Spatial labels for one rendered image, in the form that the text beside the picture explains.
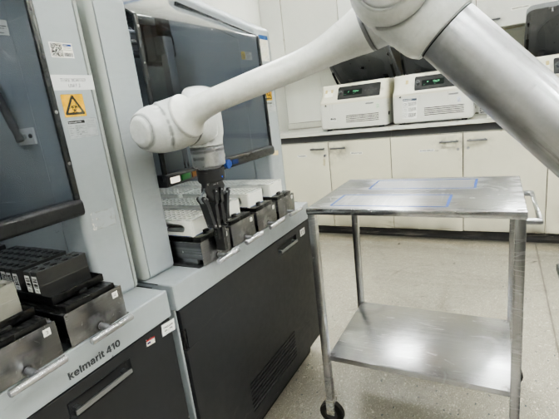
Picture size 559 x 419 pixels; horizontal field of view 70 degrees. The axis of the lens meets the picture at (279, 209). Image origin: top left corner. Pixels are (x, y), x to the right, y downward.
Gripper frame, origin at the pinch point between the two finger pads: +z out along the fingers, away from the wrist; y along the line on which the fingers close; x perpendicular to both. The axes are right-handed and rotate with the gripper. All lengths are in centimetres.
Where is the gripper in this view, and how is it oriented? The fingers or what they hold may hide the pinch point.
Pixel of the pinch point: (220, 238)
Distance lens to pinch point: 115.9
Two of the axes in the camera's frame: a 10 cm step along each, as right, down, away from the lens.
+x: 8.8, 0.1, -4.8
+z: 1.2, 9.6, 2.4
